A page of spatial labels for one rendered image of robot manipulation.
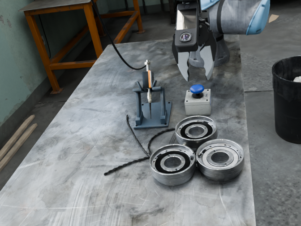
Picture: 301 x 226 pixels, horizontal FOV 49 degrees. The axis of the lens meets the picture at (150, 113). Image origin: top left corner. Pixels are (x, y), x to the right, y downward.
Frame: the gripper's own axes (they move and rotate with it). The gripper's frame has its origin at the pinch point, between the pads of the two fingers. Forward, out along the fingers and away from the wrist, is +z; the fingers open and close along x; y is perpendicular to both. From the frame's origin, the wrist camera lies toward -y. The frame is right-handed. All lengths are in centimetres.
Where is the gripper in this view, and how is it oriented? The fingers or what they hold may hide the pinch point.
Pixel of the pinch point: (197, 76)
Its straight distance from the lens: 80.8
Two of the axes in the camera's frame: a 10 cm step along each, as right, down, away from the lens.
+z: 1.7, 8.3, 5.3
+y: 1.8, -5.6, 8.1
